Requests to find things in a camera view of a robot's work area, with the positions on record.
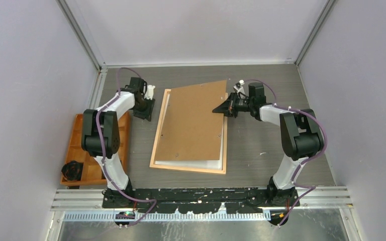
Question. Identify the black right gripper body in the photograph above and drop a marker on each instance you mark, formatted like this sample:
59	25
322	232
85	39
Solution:
243	105

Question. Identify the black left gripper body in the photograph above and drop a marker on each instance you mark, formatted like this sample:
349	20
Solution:
142	106

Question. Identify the light wooden picture frame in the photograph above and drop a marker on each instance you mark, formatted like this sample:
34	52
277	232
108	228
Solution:
153	164

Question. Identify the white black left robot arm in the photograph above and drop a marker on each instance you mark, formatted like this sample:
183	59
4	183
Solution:
101	138

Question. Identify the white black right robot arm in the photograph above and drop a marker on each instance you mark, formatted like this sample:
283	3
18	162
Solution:
302	136

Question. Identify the orange compartment tray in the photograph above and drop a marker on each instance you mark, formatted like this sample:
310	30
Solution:
91	173

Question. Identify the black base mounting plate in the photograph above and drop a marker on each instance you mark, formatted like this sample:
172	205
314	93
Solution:
204	200

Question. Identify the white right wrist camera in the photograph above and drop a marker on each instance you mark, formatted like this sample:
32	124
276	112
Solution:
238	87

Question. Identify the aluminium rail front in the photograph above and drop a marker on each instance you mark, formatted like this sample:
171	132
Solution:
86	205

